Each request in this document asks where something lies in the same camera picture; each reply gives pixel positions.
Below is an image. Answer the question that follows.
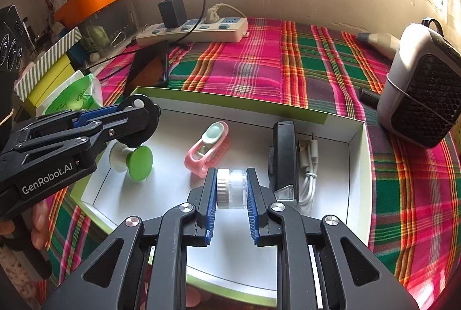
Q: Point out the white round jar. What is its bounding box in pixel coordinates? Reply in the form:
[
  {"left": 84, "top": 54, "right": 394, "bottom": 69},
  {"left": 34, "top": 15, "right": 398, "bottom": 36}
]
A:
[{"left": 215, "top": 168, "right": 249, "bottom": 210}]

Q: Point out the green tissue pack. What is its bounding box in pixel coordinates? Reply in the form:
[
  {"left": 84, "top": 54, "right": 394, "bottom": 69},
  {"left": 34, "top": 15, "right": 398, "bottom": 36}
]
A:
[{"left": 41, "top": 70, "right": 105, "bottom": 116}]

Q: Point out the small black cylinder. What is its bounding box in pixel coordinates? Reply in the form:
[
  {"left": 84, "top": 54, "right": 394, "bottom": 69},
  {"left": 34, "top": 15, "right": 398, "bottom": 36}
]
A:
[{"left": 358, "top": 87, "right": 380, "bottom": 105}]

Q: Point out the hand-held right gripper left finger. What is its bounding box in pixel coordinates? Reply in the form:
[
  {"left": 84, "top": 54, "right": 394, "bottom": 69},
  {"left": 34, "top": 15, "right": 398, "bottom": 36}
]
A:
[{"left": 43, "top": 168, "right": 219, "bottom": 310}]

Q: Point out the white plug with cord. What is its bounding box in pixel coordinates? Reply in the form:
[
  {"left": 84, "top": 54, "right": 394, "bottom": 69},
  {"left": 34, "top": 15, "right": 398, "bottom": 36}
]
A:
[{"left": 205, "top": 3, "right": 249, "bottom": 24}]

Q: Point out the clear plastic container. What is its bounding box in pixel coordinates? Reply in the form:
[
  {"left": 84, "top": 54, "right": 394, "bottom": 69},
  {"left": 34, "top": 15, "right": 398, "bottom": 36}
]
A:
[{"left": 79, "top": 0, "right": 139, "bottom": 60}]

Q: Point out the person's left hand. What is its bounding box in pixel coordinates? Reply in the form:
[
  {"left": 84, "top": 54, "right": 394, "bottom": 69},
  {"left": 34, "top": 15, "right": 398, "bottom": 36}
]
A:
[{"left": 32, "top": 204, "right": 53, "bottom": 249}]

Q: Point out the pink plastic clip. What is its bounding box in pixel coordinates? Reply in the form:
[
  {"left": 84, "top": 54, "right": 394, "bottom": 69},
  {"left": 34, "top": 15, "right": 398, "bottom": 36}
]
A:
[{"left": 184, "top": 121, "right": 230, "bottom": 179}]

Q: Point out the green and white knob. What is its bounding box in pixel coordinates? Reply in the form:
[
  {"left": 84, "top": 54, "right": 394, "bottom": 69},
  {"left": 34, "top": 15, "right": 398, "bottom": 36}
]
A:
[{"left": 109, "top": 142, "right": 154, "bottom": 183}]

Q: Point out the white cable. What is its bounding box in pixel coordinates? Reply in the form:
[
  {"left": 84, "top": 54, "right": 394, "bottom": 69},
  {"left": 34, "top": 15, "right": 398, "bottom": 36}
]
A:
[{"left": 297, "top": 132, "right": 320, "bottom": 208}]

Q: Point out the yellow box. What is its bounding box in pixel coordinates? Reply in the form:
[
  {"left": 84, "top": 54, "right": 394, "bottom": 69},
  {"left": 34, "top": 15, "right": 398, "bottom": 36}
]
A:
[{"left": 23, "top": 54, "right": 78, "bottom": 116}]

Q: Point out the black charger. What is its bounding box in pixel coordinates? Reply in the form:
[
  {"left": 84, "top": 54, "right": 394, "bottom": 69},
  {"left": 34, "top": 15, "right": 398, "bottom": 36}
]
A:
[{"left": 158, "top": 0, "right": 188, "bottom": 29}]

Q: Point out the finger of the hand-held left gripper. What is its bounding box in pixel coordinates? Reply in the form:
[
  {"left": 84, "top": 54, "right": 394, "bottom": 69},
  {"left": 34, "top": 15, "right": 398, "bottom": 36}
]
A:
[
  {"left": 14, "top": 105, "right": 126, "bottom": 148},
  {"left": 7, "top": 106, "right": 154, "bottom": 170}
]

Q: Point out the grey desktop heater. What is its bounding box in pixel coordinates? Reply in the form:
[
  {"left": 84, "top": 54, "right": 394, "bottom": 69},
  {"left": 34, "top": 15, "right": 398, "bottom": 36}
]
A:
[{"left": 376, "top": 18, "right": 461, "bottom": 149}]

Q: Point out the green and white cardboard box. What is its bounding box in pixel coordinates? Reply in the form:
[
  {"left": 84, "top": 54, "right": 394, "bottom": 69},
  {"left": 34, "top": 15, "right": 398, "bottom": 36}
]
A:
[{"left": 69, "top": 85, "right": 377, "bottom": 309}]

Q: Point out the striped box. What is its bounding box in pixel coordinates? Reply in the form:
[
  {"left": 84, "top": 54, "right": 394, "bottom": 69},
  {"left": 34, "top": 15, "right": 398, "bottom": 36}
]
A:
[{"left": 14, "top": 25, "right": 83, "bottom": 102}]

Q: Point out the white power strip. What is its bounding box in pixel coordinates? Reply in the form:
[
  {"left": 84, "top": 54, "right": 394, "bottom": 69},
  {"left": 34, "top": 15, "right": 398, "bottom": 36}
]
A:
[{"left": 135, "top": 16, "right": 249, "bottom": 47}]

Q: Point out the black disc with white buttons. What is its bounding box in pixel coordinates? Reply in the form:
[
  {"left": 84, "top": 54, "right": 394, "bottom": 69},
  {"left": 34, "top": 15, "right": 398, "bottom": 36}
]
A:
[{"left": 114, "top": 94, "right": 161, "bottom": 148}]

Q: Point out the black rectangular light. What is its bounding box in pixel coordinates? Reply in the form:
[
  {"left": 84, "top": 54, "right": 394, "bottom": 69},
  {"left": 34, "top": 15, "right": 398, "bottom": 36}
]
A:
[{"left": 268, "top": 121, "right": 299, "bottom": 203}]

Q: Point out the black phone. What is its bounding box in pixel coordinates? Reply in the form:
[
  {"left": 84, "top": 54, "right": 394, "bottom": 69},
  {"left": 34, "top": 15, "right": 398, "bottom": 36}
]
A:
[{"left": 122, "top": 41, "right": 170, "bottom": 98}]

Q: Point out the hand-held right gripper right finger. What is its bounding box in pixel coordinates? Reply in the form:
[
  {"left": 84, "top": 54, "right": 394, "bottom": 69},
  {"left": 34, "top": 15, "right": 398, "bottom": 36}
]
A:
[{"left": 246, "top": 168, "right": 420, "bottom": 310}]

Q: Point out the black printed box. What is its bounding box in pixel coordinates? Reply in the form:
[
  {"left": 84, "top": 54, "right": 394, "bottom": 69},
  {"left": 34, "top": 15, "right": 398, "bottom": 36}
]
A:
[{"left": 0, "top": 4, "right": 29, "bottom": 123}]

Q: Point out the blue box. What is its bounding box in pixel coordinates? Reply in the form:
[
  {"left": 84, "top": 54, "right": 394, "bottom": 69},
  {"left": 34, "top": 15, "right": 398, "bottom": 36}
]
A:
[{"left": 68, "top": 44, "right": 90, "bottom": 64}]

